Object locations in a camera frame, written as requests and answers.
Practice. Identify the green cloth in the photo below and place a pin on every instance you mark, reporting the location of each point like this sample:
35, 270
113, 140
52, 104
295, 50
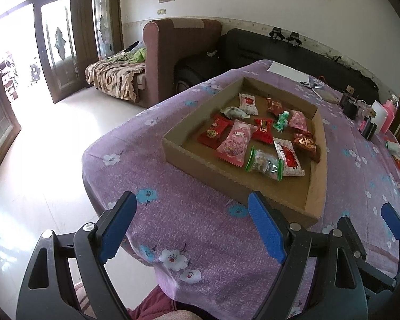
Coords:
136, 55

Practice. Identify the shallow cardboard box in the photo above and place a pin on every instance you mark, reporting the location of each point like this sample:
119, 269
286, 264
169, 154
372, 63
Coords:
220, 173

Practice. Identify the pink bottle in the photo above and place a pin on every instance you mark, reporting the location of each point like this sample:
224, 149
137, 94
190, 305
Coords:
390, 106

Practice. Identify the purple floral tablecloth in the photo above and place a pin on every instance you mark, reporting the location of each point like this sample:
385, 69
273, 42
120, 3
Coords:
186, 213

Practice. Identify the dark red gold snack packet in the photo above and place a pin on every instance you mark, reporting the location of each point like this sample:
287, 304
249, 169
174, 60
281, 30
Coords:
306, 144

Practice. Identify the red round-label snack packet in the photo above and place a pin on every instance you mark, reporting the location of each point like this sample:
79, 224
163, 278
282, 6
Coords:
213, 132

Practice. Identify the white paper sheet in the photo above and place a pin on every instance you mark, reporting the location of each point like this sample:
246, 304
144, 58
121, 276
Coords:
288, 71

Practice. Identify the black cylinder container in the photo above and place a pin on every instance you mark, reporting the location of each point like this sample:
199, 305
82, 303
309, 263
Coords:
370, 129

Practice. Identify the brown armchair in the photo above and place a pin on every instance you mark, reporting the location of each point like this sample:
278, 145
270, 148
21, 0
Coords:
166, 50

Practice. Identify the clear green-edged snack packet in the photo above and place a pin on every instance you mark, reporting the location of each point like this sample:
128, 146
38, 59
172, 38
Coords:
264, 163

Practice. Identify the brown patterned blanket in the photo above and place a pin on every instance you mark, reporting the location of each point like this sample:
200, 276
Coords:
113, 76

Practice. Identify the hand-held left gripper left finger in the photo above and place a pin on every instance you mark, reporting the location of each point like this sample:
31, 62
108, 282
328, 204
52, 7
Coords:
116, 226

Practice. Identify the small dark red snack packet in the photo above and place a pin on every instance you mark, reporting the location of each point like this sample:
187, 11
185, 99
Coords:
275, 106

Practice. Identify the white red-print snack packet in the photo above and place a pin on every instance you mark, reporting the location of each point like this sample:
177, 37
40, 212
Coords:
247, 102

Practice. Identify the red black-label snack packet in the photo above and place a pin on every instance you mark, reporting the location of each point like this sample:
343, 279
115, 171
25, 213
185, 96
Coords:
263, 130

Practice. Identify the large pink snack packet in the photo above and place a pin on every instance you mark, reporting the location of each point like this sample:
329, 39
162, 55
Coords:
235, 141

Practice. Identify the small pink snack packet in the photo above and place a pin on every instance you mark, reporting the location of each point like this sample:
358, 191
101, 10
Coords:
299, 121

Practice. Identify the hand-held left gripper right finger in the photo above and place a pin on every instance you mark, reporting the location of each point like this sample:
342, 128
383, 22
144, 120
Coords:
266, 228

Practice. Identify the black clamp device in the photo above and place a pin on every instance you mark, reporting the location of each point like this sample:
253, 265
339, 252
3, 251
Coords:
294, 39
276, 34

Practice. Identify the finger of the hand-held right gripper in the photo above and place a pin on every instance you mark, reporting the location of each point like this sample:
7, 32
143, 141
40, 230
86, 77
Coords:
391, 221
351, 240

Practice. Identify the white green candy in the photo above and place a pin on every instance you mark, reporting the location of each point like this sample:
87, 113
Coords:
233, 112

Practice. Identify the long white red snack packet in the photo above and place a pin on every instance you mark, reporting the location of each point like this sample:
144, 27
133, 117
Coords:
288, 156

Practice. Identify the black cup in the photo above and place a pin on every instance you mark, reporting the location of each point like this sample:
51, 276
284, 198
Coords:
350, 106

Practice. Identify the person's red pants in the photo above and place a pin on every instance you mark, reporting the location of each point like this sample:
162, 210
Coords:
153, 306

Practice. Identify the black sofa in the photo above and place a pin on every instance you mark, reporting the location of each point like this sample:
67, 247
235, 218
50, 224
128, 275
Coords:
246, 50

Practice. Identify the scissors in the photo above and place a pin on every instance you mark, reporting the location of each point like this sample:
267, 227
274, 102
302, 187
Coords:
311, 85

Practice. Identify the pen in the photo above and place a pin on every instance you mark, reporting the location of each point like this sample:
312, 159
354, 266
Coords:
316, 92

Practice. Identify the white bottle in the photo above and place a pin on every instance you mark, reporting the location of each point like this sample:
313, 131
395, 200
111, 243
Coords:
380, 116

